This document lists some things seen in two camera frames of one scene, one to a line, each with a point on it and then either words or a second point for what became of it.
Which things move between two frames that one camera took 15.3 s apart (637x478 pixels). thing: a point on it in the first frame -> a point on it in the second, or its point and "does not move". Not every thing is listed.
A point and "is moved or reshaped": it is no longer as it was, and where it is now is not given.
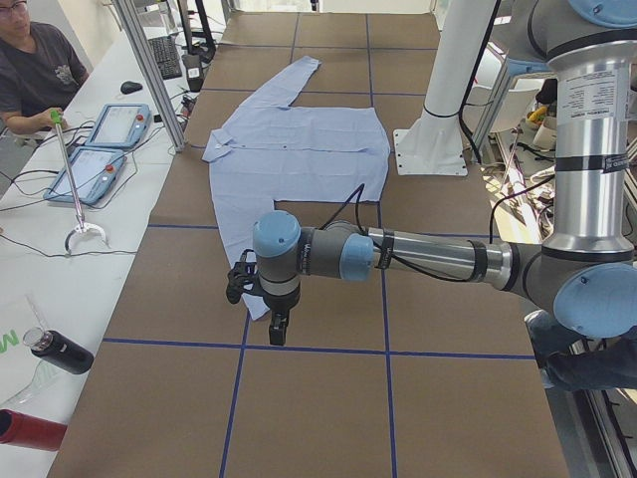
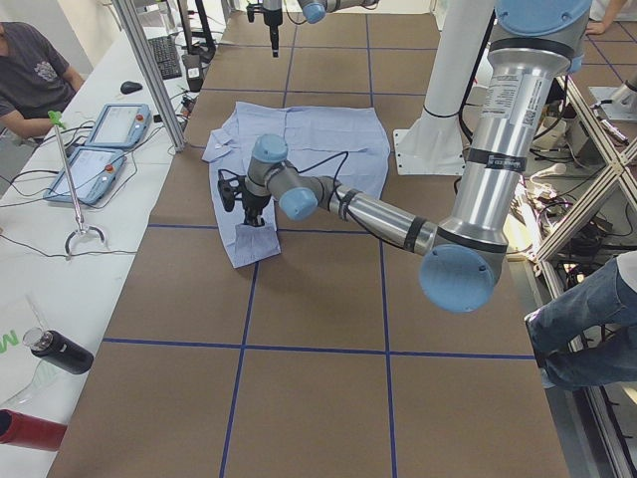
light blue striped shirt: x=277 y=152 is moved or reshaped
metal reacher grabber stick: x=56 y=118 does not move
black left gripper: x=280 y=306 -> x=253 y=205
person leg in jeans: x=575 y=361 does not move
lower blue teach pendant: x=95 y=171 does not move
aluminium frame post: x=129 y=13 does not move
